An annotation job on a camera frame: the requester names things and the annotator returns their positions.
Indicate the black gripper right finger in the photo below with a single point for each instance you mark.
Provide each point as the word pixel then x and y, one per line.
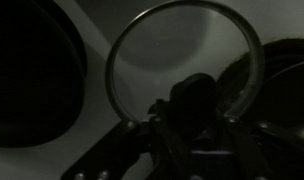
pixel 258 150

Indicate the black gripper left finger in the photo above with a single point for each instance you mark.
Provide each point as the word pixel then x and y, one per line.
pixel 122 150

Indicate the glass lid with black knob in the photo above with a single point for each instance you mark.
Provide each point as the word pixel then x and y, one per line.
pixel 192 96

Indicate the white electric stove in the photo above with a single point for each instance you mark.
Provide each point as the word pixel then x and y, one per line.
pixel 98 66

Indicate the small black frying pan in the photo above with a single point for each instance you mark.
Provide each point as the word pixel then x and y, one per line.
pixel 32 73

